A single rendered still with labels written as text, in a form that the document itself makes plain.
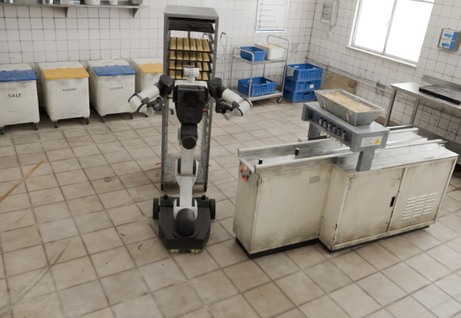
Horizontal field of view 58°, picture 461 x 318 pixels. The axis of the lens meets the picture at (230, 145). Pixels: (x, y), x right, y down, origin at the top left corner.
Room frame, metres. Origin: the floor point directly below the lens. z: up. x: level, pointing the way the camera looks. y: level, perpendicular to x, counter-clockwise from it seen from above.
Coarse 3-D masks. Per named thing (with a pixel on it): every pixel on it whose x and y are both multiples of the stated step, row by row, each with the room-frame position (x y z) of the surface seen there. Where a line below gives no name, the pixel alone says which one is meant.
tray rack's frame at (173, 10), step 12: (168, 12) 3.77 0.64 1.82; (180, 12) 3.84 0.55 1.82; (192, 12) 3.92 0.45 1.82; (204, 12) 4.00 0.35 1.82; (216, 12) 4.08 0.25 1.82; (168, 156) 4.33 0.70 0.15; (180, 156) 4.36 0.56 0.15; (168, 168) 4.04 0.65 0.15; (204, 168) 4.12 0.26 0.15; (168, 180) 3.77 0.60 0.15
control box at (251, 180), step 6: (246, 162) 2.96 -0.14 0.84; (240, 168) 3.00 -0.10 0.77; (246, 168) 2.91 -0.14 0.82; (252, 168) 2.88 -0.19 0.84; (240, 174) 2.99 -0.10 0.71; (246, 174) 2.90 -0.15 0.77; (252, 174) 2.82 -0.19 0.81; (246, 180) 2.89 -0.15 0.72; (252, 180) 2.82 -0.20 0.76; (252, 186) 2.83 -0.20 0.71
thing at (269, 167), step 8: (408, 144) 3.52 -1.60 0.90; (416, 144) 3.54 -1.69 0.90; (424, 144) 3.59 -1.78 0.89; (352, 152) 3.22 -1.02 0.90; (288, 160) 2.94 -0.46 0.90; (296, 160) 2.96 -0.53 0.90; (304, 160) 2.98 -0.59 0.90; (312, 160) 3.02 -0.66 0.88; (320, 160) 3.06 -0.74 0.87; (328, 160) 3.09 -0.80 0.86; (336, 160) 3.13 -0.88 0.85; (256, 168) 2.79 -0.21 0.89; (264, 168) 2.82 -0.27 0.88; (272, 168) 2.85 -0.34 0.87; (280, 168) 2.88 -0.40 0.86; (288, 168) 2.92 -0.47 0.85
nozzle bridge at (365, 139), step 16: (304, 112) 3.55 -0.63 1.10; (320, 112) 3.35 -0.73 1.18; (320, 128) 3.37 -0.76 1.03; (336, 128) 3.27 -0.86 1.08; (352, 128) 3.04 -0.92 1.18; (368, 128) 3.07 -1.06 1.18; (384, 128) 3.10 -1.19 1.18; (352, 144) 2.96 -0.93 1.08; (368, 144) 3.00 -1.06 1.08; (384, 144) 3.07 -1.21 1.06; (368, 160) 3.02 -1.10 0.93
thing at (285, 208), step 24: (312, 168) 3.01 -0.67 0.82; (240, 192) 3.02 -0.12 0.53; (264, 192) 2.82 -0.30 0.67; (288, 192) 2.92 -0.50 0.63; (312, 192) 3.03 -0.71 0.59; (240, 216) 2.98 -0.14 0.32; (264, 216) 2.83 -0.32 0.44; (288, 216) 2.94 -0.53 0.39; (312, 216) 3.05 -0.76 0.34; (240, 240) 2.95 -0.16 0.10; (264, 240) 2.85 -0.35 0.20; (288, 240) 2.96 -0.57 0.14; (312, 240) 3.12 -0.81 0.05
